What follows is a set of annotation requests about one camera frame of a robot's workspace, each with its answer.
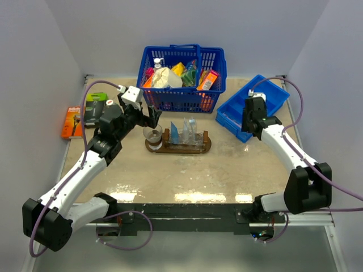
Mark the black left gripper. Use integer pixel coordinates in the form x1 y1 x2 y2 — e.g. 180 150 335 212
116 93 161 141

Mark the clear plastic cup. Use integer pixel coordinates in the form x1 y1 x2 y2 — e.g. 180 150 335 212
143 125 163 150

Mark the pink toothbrush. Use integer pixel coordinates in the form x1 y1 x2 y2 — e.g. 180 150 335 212
223 113 242 131

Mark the blue toothpaste tube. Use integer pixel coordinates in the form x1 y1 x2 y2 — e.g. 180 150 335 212
170 122 179 145

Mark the clear acrylic toothbrush holder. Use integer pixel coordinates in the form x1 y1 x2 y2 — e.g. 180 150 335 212
164 128 204 145

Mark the white toothbrush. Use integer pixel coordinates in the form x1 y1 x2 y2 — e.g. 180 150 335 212
189 117 197 142

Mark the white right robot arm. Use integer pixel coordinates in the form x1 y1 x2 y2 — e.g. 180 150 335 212
242 96 332 223

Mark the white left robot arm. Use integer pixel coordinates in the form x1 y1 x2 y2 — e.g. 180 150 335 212
22 105 162 257

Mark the oval wooden tray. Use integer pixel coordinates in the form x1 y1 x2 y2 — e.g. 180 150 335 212
145 130 212 155

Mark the blue plastic divided bin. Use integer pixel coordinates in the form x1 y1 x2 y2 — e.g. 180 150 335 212
216 75 290 143

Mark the orange scrub pack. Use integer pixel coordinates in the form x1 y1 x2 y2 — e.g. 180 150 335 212
143 76 153 88

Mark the blue plastic shopping basket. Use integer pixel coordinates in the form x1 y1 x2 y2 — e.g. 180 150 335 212
137 44 227 113

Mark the white crumpled paper bag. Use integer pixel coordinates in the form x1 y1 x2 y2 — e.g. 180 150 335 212
151 67 183 88

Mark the magenta small box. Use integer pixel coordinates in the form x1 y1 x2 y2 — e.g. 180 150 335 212
145 67 155 81

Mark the green sponge pack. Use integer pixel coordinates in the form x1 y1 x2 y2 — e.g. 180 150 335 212
180 59 198 87

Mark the yellow snack packet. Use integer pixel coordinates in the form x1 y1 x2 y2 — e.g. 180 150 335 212
171 62 185 77

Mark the white pump dispenser bottle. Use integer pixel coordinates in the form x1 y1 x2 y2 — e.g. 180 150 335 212
153 58 164 70

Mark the orange cardboard box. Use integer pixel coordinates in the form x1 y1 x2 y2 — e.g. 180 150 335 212
197 70 219 91

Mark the black green Gillette box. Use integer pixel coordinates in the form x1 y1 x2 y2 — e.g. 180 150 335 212
84 92 108 127

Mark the orange Gillette Fusion5 box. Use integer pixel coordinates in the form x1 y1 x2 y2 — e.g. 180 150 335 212
61 106 83 140

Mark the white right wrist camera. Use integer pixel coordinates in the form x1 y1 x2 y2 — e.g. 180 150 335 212
248 89 266 101

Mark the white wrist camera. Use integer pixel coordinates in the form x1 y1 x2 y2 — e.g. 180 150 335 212
117 85 143 111
248 89 266 101

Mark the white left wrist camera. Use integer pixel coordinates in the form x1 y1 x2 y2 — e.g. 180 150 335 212
117 85 143 111

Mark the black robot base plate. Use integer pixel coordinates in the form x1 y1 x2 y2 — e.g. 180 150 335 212
94 203 285 236

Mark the aluminium frame rail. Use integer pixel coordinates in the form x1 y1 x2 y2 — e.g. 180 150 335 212
287 211 335 227

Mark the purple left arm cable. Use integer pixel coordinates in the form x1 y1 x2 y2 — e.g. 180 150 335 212
29 80 154 258

